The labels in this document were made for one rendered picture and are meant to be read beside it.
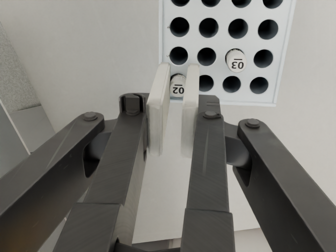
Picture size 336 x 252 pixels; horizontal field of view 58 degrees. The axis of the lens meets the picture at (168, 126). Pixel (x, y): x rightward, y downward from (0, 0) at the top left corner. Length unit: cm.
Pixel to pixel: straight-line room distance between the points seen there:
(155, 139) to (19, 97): 113
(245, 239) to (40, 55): 28
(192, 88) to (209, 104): 1
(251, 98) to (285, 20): 6
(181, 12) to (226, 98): 7
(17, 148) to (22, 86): 103
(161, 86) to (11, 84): 111
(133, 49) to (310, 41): 14
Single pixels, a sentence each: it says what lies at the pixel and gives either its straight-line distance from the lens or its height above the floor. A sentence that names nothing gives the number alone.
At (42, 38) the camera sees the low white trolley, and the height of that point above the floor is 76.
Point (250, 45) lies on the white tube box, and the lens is 21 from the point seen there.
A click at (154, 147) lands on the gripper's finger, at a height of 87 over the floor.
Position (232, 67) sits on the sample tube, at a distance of 20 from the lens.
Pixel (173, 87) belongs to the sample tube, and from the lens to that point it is 20.
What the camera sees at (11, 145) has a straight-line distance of 21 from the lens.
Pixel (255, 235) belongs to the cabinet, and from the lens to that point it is 37.
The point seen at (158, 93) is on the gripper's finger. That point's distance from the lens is 15.
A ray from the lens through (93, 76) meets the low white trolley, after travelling 27.
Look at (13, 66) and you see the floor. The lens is 123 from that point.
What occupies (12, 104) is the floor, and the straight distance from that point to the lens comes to 129.
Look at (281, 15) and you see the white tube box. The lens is 21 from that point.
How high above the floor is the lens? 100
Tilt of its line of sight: 62 degrees down
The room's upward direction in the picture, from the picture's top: 170 degrees counter-clockwise
